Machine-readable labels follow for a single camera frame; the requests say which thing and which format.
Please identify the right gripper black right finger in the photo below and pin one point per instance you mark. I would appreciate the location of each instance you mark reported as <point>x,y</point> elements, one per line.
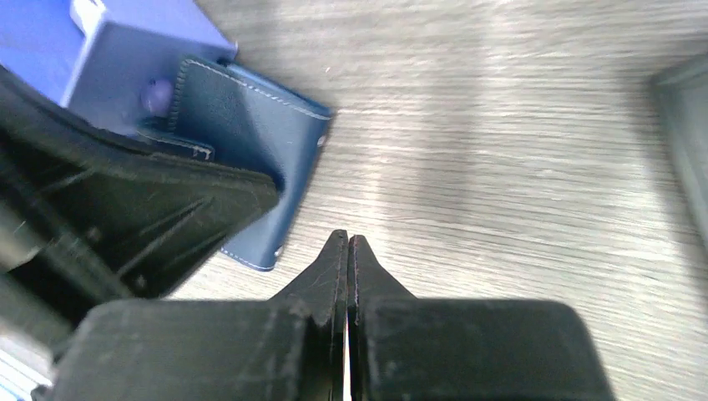
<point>407,348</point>

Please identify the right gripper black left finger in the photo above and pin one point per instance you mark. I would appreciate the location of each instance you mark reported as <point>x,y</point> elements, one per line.
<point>288,347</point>

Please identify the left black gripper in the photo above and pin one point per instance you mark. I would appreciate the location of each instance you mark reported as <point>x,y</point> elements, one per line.
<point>84,222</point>

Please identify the blue card holder wallet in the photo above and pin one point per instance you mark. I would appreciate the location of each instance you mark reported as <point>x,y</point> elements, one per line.
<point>225,113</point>

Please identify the blue three-compartment organizer tray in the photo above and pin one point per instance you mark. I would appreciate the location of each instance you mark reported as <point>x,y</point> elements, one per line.
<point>110,62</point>

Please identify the black and white checkerboard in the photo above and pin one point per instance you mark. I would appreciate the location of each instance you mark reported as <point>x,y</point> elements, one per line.
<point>680,95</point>

